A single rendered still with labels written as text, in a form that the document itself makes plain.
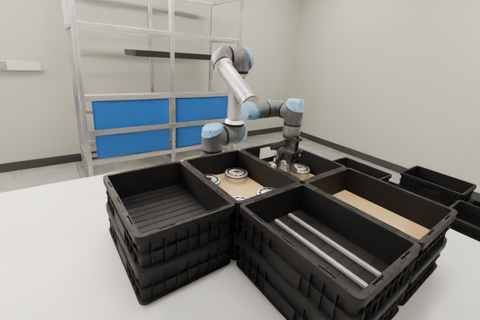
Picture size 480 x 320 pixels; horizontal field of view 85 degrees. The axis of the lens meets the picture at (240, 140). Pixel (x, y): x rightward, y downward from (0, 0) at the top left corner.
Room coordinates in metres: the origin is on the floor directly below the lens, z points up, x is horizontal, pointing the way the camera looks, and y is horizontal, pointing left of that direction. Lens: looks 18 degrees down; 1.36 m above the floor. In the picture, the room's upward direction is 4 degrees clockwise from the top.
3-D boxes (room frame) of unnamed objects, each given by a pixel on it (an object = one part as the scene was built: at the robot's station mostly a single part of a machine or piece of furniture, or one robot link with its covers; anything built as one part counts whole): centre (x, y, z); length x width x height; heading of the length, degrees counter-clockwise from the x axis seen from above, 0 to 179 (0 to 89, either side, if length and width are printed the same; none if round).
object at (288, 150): (1.09, -0.22, 0.99); 0.09 x 0.08 x 0.12; 33
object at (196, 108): (3.03, 0.43, 0.60); 0.72 x 0.03 x 0.56; 127
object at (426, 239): (0.82, -0.48, 0.92); 0.40 x 0.30 x 0.02; 38
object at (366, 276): (0.64, -0.25, 0.87); 0.40 x 0.30 x 0.11; 38
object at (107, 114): (2.55, 1.07, 0.60); 0.72 x 0.03 x 0.56; 127
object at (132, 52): (3.13, 0.68, 1.32); 1.20 x 0.45 x 0.06; 127
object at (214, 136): (1.40, 0.15, 0.92); 0.13 x 0.12 x 0.14; 126
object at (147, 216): (0.77, 0.24, 0.87); 0.40 x 0.30 x 0.11; 38
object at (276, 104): (1.17, -0.15, 1.15); 0.11 x 0.11 x 0.08; 36
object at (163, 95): (2.82, 0.77, 0.91); 1.70 x 0.10 x 0.05; 127
